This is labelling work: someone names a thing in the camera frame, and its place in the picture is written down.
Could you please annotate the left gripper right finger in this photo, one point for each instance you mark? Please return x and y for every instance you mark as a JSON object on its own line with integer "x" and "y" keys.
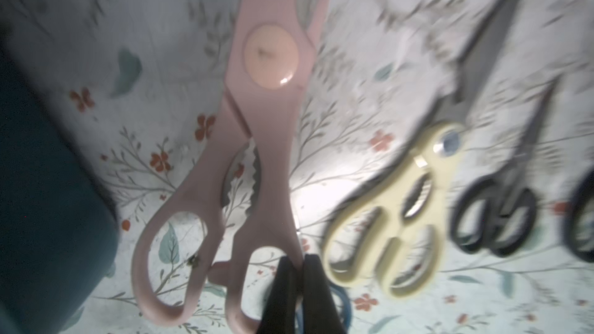
{"x": 319, "y": 310}

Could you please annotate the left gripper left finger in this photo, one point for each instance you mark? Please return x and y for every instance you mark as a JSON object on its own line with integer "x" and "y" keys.
{"x": 279, "y": 313}

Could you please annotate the blue handled scissors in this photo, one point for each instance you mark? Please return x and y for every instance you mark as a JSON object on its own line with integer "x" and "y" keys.
{"x": 342, "y": 303}

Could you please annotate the cream yellow kitchen scissors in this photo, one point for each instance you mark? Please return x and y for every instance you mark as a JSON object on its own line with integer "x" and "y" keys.
{"x": 413, "y": 195}

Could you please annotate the pink kitchen scissors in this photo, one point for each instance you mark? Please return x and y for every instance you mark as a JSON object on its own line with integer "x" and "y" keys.
{"x": 273, "y": 51}

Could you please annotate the small black scissors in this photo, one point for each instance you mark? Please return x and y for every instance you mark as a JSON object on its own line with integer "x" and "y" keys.
{"x": 498, "y": 211}

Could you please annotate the teal plastic storage box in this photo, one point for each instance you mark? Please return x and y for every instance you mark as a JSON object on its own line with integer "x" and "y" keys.
{"x": 58, "y": 236}

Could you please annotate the large black scissors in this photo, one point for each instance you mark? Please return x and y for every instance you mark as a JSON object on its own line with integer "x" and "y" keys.
{"x": 580, "y": 198}

